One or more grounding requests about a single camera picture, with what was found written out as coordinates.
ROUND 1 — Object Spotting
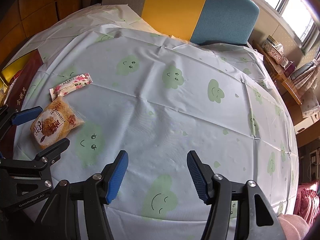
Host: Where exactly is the orange white cake packet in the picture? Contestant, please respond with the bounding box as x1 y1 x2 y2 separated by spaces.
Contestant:
30 96 85 149

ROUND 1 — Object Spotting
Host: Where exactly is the pink floral snack bar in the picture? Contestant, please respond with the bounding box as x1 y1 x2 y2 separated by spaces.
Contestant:
49 73 93 101

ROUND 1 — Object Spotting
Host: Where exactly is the pink sleeve forearm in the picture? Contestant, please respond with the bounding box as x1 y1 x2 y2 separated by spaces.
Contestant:
278 213 309 240

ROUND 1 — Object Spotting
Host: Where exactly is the gold red gift box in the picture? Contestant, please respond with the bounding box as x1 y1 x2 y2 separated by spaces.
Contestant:
1 49 43 110

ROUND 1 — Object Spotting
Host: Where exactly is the white green patterned tablecloth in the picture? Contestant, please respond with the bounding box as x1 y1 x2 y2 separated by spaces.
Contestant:
16 5 299 239

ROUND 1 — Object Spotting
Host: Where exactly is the white cabinet by curtain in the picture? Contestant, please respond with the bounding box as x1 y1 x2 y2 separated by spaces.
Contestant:
293 89 320 148

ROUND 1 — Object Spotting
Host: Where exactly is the wooden side desk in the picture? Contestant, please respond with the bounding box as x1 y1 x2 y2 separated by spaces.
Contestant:
252 40 302 105

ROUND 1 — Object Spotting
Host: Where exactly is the beige curtain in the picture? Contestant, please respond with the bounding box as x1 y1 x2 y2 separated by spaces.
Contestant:
290 48 319 98

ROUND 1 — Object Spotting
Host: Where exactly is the purple bottle on desk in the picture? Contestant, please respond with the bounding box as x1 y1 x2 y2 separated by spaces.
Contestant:
284 61 296 77

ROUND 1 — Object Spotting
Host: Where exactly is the tissue box on desk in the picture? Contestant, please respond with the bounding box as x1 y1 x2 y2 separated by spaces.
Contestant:
262 35 289 67

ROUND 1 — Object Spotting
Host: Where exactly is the grey yellow blue chair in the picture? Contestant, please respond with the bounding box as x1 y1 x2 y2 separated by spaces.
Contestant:
102 0 260 45

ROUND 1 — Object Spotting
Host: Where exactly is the window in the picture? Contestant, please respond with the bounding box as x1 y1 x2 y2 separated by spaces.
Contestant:
261 0 319 50

